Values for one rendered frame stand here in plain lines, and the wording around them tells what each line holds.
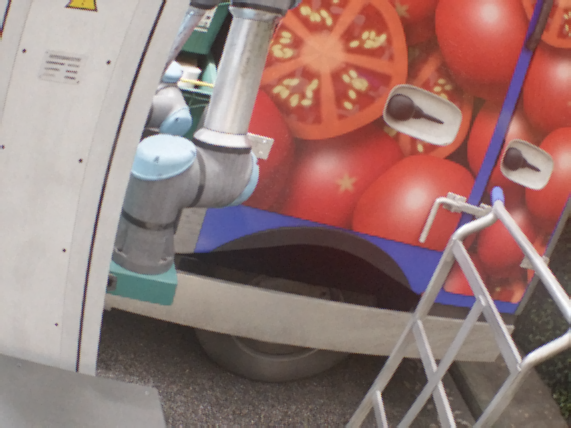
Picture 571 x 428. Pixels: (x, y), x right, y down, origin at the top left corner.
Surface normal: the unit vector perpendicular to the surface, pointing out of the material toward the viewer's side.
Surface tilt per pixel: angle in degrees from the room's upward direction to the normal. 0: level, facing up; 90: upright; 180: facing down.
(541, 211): 90
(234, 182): 80
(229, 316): 90
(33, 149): 90
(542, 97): 90
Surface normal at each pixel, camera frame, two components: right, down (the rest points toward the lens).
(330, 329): 0.20, 0.47
